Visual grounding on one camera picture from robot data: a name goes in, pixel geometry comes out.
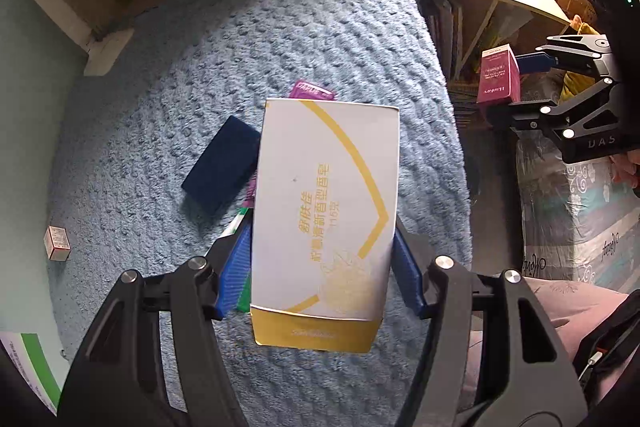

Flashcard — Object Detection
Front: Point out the person's pink trouser leg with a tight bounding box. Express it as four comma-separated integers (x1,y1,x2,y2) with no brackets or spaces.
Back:
456,275,632,413

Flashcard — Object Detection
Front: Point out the purple blister pack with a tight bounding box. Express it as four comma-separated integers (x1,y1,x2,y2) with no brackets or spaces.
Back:
242,80,335,208

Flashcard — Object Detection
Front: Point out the white gold carton box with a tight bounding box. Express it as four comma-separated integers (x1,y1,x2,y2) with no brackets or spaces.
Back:
250,98,400,353

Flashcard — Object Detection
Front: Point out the blue knitted blanket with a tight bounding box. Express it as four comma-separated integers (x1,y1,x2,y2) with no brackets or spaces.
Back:
45,0,474,427

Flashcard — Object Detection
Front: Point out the pink white barcode box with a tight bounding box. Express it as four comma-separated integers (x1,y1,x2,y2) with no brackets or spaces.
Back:
476,43,521,106

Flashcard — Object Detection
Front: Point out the person's right hand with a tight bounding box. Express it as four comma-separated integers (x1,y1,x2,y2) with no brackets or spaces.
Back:
610,150,640,195

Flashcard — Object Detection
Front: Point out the green white package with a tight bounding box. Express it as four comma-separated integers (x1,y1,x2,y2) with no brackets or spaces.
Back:
204,206,254,313

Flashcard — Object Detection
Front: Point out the small pink white box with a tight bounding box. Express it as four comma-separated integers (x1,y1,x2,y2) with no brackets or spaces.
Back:
43,225,70,262

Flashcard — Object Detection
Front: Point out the dark blue box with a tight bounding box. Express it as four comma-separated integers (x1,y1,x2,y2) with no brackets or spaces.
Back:
181,116,260,215

